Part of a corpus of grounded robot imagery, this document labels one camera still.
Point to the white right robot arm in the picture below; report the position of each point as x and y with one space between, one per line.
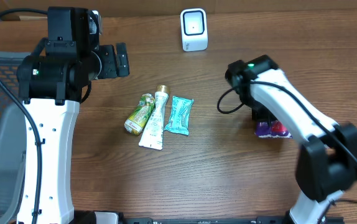
327 163

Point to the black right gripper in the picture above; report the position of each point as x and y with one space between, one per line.
260 114

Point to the brown cardboard backdrop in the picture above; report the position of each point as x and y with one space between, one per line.
128 8

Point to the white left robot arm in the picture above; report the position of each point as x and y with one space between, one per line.
53 82

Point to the red floral pantyliner pack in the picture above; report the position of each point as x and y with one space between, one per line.
274 129

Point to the white barcode scanner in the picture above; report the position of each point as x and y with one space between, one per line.
194 30

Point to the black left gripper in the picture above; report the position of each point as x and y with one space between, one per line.
122 59

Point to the white tube gold cap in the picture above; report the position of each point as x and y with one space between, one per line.
152 136

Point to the green wet wipes pack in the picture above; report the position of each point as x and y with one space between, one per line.
179 116

